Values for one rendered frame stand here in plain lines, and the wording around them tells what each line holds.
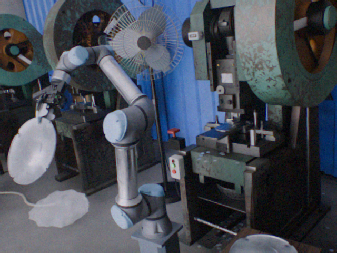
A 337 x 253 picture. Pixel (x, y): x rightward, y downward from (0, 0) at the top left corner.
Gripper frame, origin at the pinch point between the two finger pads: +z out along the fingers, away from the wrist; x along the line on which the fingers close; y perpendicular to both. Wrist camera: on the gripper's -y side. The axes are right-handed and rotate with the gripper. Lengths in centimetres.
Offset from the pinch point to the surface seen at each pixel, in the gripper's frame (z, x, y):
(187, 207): 3, 108, 29
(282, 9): -58, 11, 93
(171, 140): -32, 83, 19
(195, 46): -77, 49, 38
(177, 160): -18, 80, 28
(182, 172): -13, 88, 29
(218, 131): -35, 74, 52
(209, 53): -72, 51, 47
